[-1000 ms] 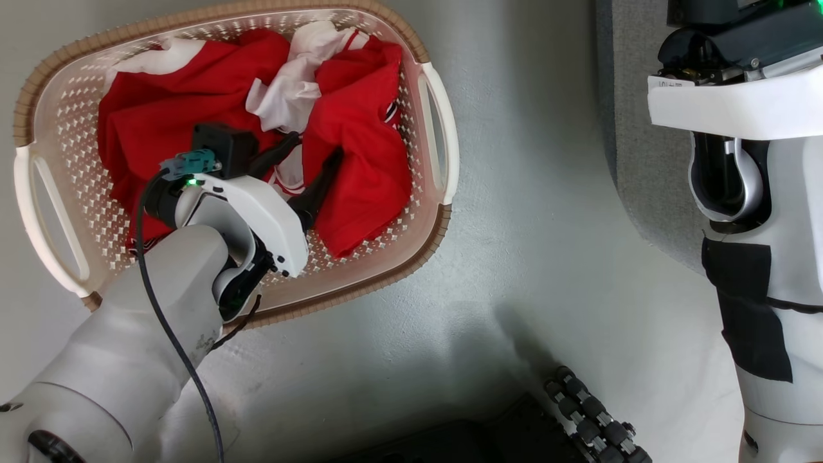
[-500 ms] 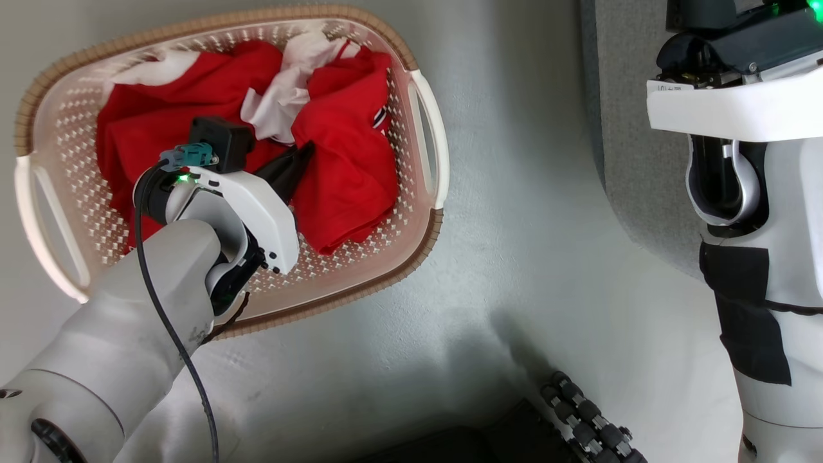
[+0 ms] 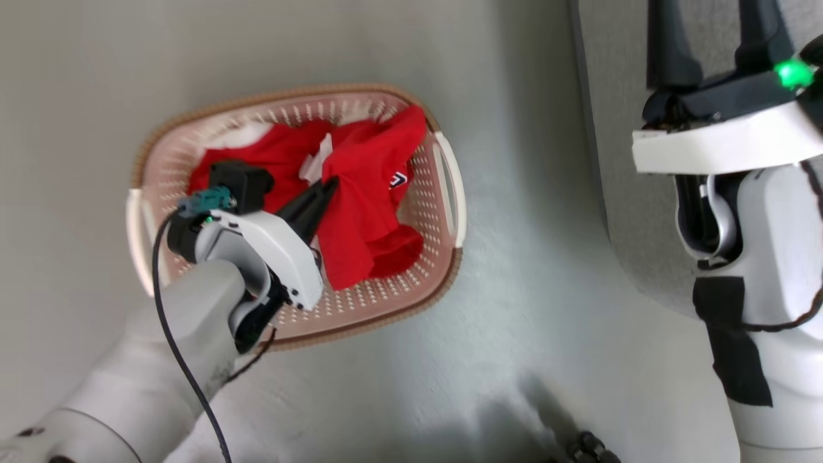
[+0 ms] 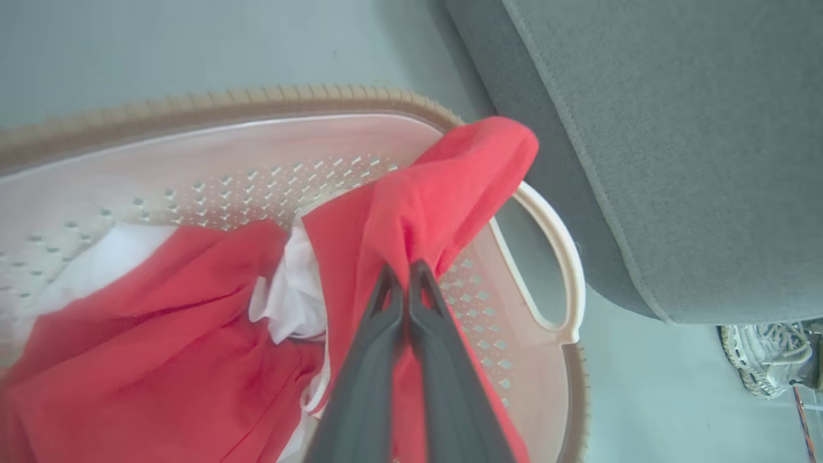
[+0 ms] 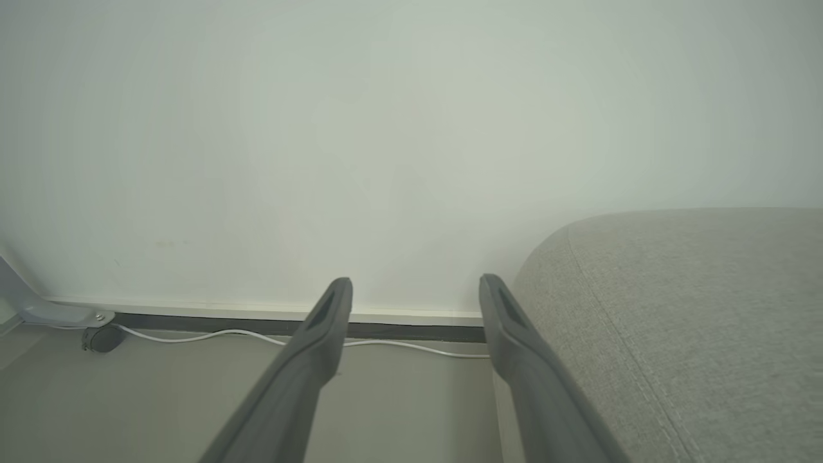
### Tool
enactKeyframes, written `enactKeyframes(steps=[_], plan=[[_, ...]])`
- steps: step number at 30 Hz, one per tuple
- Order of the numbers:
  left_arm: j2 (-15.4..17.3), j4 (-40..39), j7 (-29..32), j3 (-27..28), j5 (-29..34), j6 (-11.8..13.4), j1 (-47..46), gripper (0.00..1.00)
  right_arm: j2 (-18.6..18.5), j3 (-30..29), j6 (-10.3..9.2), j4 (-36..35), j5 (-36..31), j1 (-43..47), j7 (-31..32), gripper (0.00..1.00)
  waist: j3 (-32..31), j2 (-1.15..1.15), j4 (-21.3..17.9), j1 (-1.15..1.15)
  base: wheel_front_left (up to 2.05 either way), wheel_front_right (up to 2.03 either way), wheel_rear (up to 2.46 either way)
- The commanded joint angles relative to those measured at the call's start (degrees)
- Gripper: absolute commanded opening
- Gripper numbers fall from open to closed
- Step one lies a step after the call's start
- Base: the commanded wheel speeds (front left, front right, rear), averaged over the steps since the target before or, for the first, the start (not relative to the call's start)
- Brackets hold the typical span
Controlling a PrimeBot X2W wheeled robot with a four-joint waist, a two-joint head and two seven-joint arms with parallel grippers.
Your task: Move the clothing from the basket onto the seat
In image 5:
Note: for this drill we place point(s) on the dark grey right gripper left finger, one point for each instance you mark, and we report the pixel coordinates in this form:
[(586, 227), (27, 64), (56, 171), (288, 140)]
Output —
[(292, 392)]

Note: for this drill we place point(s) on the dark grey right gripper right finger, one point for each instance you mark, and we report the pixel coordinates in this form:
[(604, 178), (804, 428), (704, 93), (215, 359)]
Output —
[(537, 386)]

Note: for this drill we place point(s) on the grey fabric sofa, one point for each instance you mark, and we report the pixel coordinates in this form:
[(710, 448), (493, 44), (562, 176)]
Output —
[(681, 334)]

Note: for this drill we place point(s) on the black caster wheel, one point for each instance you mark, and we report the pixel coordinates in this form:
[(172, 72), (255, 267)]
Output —
[(101, 338)]

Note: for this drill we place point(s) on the grey metal stand leg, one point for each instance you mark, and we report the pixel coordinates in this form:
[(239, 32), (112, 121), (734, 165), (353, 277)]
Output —
[(38, 303)]

